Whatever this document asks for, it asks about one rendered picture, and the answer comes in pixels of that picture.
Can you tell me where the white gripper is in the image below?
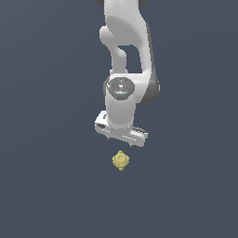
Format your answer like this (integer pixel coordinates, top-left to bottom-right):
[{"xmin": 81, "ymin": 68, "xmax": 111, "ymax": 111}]
[{"xmin": 94, "ymin": 110, "xmax": 150, "ymax": 148}]

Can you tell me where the small yellow round object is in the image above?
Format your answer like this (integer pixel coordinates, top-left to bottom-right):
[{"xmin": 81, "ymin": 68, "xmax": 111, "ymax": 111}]
[{"xmin": 111, "ymin": 150, "xmax": 131, "ymax": 172}]

